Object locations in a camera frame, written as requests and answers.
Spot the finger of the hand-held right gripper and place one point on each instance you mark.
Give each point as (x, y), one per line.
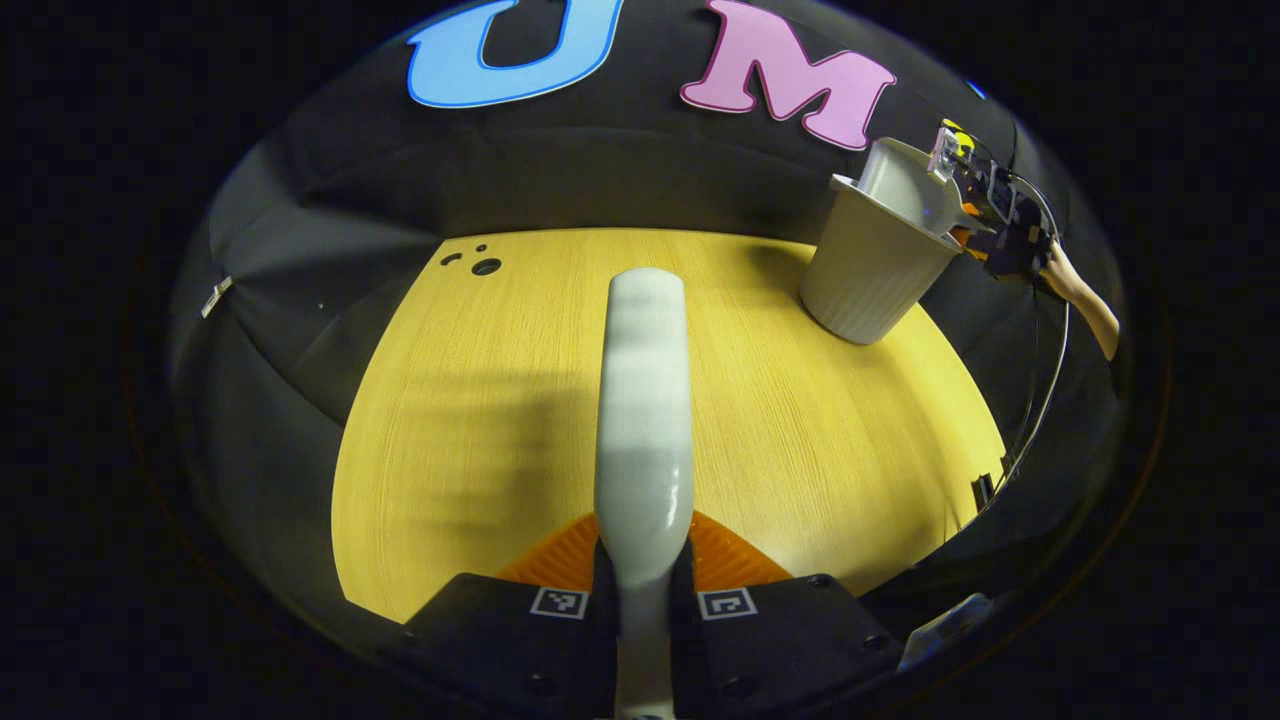
(975, 243)

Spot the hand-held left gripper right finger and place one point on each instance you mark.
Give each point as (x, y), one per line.
(790, 640)

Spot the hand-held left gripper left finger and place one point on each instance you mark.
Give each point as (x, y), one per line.
(500, 640)

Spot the white dustpan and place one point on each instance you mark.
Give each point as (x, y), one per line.
(900, 180)

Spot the white ribbed garbage bin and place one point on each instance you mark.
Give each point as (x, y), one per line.
(870, 280)

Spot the small white broom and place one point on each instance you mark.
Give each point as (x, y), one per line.
(645, 400)

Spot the pale grey plastic piece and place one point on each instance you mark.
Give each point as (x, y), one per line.
(940, 630)

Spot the white cloth clip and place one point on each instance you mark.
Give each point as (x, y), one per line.
(216, 297)

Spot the black backdrop cloth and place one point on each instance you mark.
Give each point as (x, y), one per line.
(350, 180)

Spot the small black bracket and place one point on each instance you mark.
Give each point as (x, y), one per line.
(983, 490)

